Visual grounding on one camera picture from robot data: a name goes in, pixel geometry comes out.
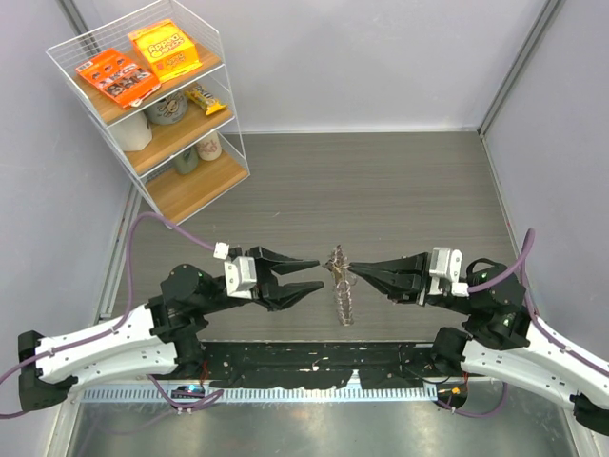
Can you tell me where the beige printed cup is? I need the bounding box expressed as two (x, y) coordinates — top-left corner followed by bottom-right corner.
(194, 131), (223, 162)

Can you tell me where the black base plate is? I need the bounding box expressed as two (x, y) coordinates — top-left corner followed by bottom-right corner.
(147, 340), (489, 389)

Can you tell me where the green grey can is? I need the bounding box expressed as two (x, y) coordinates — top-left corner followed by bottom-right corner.
(172, 147), (199, 175)

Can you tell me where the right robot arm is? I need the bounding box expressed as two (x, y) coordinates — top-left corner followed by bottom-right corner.
(348, 248), (608, 434)

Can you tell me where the slotted cable duct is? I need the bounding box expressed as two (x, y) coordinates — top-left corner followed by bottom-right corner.
(81, 382), (438, 404)

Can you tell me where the white wire shelf rack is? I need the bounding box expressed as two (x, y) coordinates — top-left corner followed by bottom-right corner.
(47, 1), (249, 224)

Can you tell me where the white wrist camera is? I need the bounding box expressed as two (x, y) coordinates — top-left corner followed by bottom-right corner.
(428, 247), (469, 297)
(224, 256), (258, 300)

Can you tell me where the white paper roll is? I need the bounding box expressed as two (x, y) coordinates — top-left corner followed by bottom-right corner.
(108, 111), (152, 152)

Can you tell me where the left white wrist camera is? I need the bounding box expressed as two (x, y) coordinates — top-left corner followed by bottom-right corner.
(224, 256), (258, 300)

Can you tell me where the orange snack box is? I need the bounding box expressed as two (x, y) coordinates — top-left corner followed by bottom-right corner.
(75, 49), (161, 109)

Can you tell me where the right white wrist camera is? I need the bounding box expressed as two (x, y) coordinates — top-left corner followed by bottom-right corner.
(428, 247), (469, 297)

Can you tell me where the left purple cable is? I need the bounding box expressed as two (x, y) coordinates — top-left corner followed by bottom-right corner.
(0, 212), (232, 420)

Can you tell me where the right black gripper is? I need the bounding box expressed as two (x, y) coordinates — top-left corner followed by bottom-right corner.
(346, 248), (477, 313)

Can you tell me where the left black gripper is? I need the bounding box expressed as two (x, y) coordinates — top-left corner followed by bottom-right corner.
(198, 247), (324, 314)

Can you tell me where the yellow apple snack box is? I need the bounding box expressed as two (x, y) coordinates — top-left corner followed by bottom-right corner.
(128, 19), (202, 83)

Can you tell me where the metal disc with keyrings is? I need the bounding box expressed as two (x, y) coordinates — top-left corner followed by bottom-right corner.
(324, 245), (357, 327)

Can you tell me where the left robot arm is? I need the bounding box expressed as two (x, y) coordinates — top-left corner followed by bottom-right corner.
(18, 245), (324, 412)

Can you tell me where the yellow candy bar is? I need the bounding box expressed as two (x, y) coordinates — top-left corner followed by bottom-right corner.
(185, 84), (227, 116)

